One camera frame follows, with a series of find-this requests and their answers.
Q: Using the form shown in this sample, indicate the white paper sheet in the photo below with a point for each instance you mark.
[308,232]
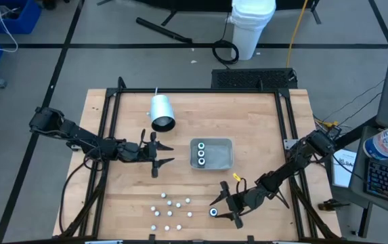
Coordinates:
[347,169]

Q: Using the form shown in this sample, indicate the grey desk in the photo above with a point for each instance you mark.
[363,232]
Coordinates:
[358,173]

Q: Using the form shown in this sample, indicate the large blue-tip food coloring bottle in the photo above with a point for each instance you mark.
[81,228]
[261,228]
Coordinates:
[213,211]

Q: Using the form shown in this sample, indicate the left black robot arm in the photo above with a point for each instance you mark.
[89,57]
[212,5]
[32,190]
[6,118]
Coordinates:
[78,135]

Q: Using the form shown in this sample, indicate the large blue storage bin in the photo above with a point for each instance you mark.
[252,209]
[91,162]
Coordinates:
[27,20]

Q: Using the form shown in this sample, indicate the metal mounting bracket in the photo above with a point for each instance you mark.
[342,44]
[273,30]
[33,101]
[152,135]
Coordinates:
[288,144]

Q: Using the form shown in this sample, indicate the black diagonal bar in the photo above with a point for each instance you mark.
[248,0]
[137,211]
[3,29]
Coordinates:
[356,131]

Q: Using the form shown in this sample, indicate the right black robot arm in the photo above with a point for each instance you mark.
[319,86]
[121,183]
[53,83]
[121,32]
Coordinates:
[288,166]

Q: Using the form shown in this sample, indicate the white plastic bin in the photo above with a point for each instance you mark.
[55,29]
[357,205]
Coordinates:
[219,156]

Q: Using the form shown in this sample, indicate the yellow tag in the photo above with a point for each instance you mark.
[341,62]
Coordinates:
[236,177]

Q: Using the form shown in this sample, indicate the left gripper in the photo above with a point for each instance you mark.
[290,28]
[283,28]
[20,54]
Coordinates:
[153,152]

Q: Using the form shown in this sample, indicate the large green-tip food coloring bottle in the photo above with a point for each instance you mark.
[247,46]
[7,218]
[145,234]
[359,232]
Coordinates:
[201,145]

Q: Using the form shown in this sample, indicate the white wipes canister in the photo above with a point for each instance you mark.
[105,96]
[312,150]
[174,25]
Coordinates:
[386,142]

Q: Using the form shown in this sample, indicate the black clamp tool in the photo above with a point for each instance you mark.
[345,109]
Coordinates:
[330,205]

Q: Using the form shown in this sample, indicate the black fabric room divider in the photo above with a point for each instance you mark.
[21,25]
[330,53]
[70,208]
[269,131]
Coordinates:
[197,4]

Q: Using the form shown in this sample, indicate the black aluminium table frame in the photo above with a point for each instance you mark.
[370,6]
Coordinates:
[197,90]

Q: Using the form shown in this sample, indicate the white trash can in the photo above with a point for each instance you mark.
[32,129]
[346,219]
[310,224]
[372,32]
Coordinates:
[251,27]

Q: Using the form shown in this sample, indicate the black perforated computer case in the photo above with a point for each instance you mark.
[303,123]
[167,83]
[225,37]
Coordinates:
[248,79]

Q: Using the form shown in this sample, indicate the white cup lying sideways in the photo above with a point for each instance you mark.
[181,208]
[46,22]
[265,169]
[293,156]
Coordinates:
[161,110]

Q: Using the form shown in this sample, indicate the large black-tip food coloring bottle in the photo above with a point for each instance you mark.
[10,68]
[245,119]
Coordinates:
[201,161]

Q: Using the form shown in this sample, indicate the black rod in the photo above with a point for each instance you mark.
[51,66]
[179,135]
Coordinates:
[163,30]

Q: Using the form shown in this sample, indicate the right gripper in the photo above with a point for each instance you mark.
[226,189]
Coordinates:
[237,205]

